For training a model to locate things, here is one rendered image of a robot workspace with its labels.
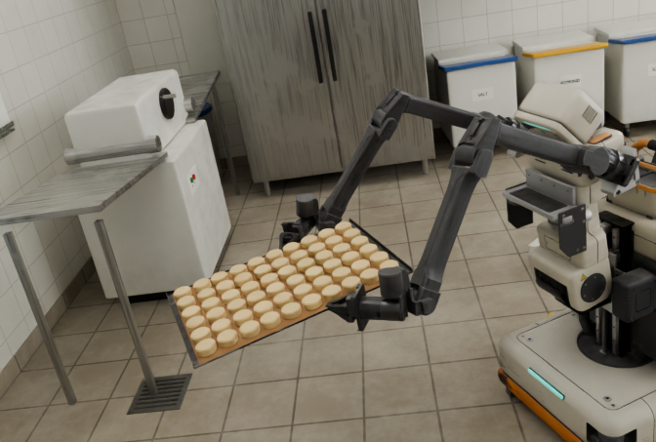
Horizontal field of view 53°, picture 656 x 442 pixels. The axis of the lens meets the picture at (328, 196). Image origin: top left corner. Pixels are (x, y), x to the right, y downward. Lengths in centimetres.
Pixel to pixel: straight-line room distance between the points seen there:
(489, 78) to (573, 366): 294
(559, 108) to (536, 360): 101
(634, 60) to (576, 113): 336
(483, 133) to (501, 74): 347
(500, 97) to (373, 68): 104
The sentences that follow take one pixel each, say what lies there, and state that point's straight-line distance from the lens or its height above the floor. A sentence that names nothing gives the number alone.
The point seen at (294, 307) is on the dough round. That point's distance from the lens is 167.
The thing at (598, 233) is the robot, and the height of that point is 84.
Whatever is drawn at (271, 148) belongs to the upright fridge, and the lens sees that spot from 489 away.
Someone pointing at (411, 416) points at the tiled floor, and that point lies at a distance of 281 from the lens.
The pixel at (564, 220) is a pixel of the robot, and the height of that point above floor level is 95.
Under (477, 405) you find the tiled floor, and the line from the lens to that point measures 283.
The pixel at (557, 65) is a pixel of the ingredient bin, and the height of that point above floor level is 65.
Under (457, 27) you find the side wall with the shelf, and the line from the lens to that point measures 564.
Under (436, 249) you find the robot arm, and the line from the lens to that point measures 161.
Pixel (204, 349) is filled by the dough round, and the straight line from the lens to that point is 164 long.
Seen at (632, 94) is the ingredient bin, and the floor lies 36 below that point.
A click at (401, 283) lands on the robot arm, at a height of 106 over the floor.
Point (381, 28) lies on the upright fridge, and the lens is 465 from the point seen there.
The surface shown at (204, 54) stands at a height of 104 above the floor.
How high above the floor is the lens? 187
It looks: 22 degrees down
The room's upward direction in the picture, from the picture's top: 10 degrees counter-clockwise
